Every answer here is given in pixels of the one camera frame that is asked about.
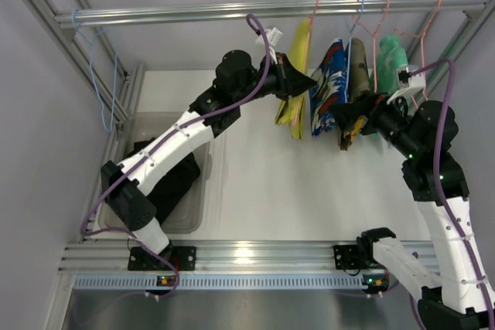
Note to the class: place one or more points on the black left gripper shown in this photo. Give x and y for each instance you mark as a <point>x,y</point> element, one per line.
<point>284,78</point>

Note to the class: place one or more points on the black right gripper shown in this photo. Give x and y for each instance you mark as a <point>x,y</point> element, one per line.
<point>368,114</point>

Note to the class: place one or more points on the yellow-green trousers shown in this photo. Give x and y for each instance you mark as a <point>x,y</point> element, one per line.
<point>291,112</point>

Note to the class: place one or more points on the pink hanger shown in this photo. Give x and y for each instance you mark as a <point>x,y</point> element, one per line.
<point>421,37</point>
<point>373,34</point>
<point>299,56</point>

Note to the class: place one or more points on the black trousers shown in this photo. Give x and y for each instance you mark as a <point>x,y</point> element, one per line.
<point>172,187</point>

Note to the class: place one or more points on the light blue wire hanger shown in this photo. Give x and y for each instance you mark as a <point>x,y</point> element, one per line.
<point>102,67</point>

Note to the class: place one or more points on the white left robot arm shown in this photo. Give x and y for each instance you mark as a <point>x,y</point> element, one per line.
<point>236,82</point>

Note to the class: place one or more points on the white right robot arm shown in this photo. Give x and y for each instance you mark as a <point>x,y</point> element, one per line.
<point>459,296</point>

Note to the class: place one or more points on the blue hanger under patterned shorts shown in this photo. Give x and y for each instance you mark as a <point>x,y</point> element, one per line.
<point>351,30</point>

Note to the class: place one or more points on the green tie-dye trousers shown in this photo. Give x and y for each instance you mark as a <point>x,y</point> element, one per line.
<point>390,61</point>

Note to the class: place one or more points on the pink hanger under camouflage shorts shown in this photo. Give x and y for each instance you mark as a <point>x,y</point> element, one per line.
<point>373,34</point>

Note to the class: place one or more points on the pink hanger under green trousers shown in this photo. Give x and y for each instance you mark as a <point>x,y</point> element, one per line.
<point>421,37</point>

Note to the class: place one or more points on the blue patterned shorts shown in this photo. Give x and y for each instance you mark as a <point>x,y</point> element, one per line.
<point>330,88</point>

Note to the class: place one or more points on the camouflage shorts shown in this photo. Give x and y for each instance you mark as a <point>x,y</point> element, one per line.
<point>359,81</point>

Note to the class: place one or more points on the clear plastic bin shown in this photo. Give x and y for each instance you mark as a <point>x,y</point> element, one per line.
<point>193,198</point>

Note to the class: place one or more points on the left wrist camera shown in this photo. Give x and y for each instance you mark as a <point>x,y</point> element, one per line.
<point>273,34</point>

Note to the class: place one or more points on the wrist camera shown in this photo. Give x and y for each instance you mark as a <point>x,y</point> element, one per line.
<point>409,83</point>
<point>273,34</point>

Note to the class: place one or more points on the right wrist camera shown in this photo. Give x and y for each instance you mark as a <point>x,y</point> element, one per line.
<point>409,83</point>

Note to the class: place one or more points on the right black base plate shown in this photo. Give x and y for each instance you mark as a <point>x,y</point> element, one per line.
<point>352,257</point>

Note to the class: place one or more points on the aluminium hanging rail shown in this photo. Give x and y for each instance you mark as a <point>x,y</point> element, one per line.
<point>79,18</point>

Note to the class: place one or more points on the front aluminium rail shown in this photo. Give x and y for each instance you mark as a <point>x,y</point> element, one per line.
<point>212,257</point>

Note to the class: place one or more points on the slotted cable duct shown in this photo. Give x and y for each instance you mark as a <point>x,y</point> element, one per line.
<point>192,282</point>

